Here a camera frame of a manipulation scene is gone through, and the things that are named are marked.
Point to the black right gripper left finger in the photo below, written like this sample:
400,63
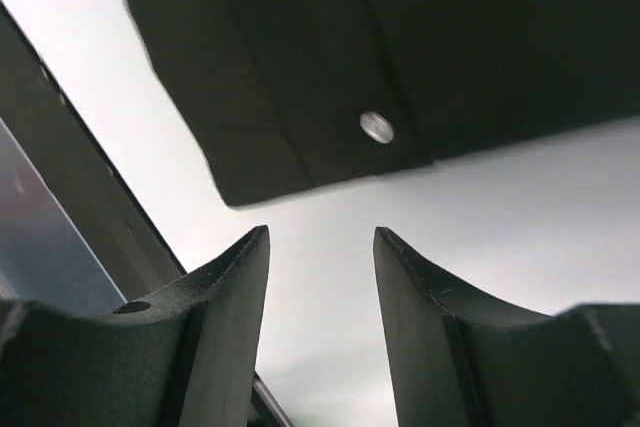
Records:
183,355

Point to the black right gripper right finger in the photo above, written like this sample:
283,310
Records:
459,356

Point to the black long sleeve shirt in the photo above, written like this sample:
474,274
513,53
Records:
287,96

